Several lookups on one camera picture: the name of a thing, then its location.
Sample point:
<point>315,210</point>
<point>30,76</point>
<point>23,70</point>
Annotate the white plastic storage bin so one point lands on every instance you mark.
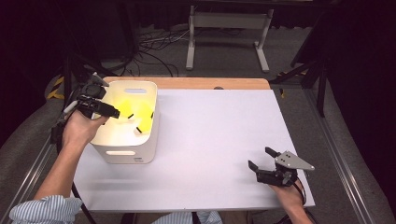
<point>124,155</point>

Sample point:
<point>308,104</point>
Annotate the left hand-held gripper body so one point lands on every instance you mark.
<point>90,96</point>

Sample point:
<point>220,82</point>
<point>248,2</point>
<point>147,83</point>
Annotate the aluminium frame rail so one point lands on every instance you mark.
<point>339,155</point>
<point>28,174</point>

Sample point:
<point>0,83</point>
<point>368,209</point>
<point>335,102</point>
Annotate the person's left hand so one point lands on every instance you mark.
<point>79,130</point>

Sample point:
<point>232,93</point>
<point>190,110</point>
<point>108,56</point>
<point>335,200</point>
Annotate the yellow black hazard tape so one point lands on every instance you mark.
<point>56,90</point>

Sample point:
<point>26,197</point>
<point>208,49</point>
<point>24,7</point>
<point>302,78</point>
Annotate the striped shirt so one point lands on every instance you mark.
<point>43,210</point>

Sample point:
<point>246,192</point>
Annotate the white metal stand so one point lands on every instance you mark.
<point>229,20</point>

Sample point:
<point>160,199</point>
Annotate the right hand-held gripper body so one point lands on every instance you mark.
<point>283,174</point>

